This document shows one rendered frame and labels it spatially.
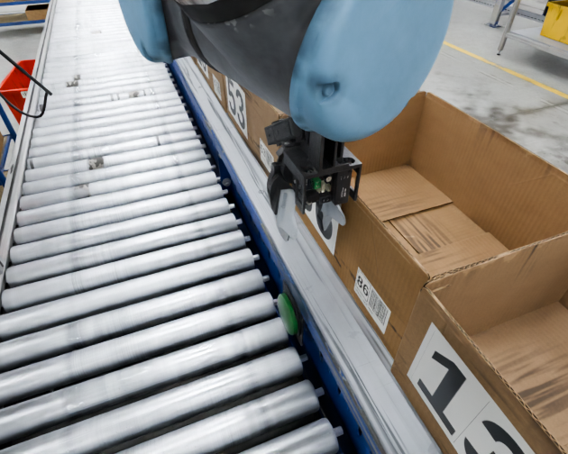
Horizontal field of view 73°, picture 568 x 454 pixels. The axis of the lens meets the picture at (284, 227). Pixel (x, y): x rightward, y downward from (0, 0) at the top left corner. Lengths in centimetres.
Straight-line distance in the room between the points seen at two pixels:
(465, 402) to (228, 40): 36
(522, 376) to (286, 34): 51
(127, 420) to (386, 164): 66
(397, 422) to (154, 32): 45
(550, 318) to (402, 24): 55
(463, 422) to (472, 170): 45
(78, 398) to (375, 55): 66
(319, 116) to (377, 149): 65
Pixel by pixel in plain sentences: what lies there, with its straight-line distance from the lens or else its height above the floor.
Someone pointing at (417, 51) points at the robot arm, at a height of 129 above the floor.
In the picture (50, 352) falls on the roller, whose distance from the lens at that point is 82.
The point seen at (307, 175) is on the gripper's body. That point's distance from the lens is 41.
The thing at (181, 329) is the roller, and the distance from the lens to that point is 74.
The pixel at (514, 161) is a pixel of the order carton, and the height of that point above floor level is 102.
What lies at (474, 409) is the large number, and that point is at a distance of 42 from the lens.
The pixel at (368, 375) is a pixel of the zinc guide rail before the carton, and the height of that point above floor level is 89.
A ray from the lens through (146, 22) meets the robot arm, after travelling 28.
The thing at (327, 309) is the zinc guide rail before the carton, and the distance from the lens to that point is 57.
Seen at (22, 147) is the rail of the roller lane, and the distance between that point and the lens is 143.
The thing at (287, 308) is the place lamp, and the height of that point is 84.
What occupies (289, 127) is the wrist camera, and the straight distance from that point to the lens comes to 46.
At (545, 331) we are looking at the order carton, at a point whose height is 89.
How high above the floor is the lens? 135
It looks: 42 degrees down
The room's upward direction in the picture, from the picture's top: straight up
